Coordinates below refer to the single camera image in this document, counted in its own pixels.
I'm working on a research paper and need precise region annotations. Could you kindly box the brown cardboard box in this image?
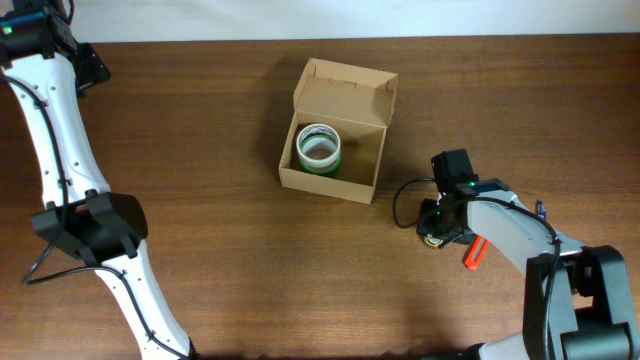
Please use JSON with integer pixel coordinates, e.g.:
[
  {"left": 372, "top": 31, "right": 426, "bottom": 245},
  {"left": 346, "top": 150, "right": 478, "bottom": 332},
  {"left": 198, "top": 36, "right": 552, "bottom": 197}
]
[{"left": 278, "top": 58, "right": 399, "bottom": 204}]

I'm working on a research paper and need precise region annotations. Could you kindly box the white masking tape roll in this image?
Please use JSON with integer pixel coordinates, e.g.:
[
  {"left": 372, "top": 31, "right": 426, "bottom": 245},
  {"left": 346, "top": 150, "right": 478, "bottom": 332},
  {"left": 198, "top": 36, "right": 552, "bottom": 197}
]
[{"left": 295, "top": 123, "right": 342, "bottom": 171}]

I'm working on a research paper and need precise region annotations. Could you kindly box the green tape roll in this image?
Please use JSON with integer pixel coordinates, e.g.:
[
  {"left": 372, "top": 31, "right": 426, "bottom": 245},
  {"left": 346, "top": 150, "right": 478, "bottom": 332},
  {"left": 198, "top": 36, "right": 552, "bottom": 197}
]
[{"left": 300, "top": 152, "right": 342, "bottom": 177}]

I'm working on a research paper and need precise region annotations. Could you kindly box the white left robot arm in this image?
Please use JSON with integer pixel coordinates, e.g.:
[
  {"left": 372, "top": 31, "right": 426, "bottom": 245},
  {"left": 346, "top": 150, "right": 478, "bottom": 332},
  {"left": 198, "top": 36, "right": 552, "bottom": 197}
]
[{"left": 1, "top": 1, "right": 198, "bottom": 359}]

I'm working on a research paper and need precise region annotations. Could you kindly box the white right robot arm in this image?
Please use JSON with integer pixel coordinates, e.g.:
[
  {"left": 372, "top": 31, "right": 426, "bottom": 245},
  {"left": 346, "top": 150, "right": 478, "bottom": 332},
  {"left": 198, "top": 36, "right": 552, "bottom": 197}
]
[{"left": 416, "top": 149, "right": 639, "bottom": 360}]

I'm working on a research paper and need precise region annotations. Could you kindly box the orange utility knife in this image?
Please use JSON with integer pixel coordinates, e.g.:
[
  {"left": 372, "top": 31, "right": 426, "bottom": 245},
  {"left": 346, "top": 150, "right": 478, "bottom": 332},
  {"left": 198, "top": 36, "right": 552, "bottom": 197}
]
[{"left": 464, "top": 236, "right": 490, "bottom": 271}]

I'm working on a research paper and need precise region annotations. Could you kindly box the blue pen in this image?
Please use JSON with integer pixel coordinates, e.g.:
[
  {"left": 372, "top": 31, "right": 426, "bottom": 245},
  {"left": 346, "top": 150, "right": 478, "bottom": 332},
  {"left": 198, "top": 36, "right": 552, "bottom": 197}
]
[{"left": 536, "top": 200, "right": 547, "bottom": 220}]

